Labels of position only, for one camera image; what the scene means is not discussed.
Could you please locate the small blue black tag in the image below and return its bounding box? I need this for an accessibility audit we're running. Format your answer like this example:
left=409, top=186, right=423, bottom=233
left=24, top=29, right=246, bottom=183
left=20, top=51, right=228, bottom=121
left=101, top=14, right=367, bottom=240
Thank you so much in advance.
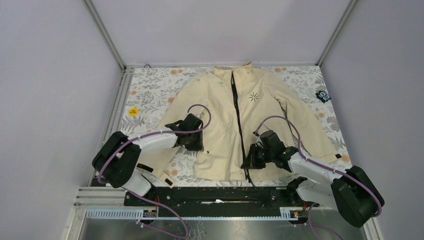
left=315, top=90, right=332, bottom=103

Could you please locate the slotted grey cable duct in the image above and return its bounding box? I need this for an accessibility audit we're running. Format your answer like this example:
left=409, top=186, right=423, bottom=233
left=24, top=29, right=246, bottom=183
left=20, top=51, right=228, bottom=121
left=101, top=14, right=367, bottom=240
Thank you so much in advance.
left=85, top=207, right=299, bottom=221

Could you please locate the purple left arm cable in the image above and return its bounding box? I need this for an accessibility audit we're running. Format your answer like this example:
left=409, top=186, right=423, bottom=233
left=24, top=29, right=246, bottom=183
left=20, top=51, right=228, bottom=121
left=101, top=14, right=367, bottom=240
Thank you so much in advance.
left=96, top=103, right=213, bottom=240

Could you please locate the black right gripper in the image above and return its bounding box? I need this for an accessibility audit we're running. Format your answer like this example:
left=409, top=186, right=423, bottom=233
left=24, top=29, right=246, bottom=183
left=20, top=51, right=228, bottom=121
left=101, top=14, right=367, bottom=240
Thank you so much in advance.
left=241, top=143, right=275, bottom=170

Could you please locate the beige zip-up jacket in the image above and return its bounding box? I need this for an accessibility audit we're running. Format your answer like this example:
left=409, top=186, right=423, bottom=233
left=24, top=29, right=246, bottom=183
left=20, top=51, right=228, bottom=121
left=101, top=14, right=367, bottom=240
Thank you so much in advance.
left=137, top=61, right=345, bottom=189

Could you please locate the yellow round sticker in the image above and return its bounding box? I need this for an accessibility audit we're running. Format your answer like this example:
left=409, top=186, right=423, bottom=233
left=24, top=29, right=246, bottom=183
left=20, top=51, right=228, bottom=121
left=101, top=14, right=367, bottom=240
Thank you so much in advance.
left=128, top=107, right=139, bottom=117

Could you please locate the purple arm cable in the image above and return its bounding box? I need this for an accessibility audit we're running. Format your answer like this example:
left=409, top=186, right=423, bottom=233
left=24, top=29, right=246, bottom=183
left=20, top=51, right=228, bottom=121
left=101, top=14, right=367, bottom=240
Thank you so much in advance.
left=253, top=115, right=383, bottom=240
left=96, top=103, right=213, bottom=240

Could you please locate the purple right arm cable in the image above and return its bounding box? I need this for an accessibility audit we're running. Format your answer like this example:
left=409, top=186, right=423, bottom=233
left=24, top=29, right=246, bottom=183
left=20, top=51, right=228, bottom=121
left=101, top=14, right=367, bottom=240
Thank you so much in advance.
left=253, top=115, right=383, bottom=240

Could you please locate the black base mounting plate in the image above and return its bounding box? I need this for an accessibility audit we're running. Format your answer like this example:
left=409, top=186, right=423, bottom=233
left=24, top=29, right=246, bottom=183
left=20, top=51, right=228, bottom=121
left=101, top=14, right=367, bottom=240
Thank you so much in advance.
left=124, top=186, right=312, bottom=214

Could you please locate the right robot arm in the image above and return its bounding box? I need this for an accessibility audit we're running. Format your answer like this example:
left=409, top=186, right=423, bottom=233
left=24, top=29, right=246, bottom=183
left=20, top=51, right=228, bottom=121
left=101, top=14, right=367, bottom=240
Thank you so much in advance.
left=241, top=130, right=385, bottom=228

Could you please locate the floral patterned table cloth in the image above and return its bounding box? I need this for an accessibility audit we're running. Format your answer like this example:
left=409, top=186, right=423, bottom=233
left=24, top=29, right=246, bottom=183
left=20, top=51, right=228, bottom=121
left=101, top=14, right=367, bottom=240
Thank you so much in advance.
left=118, top=65, right=353, bottom=188

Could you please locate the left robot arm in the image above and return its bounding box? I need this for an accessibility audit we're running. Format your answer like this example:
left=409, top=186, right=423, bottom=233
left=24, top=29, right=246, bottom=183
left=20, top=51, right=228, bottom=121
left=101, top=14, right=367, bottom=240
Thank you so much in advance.
left=92, top=113, right=208, bottom=206

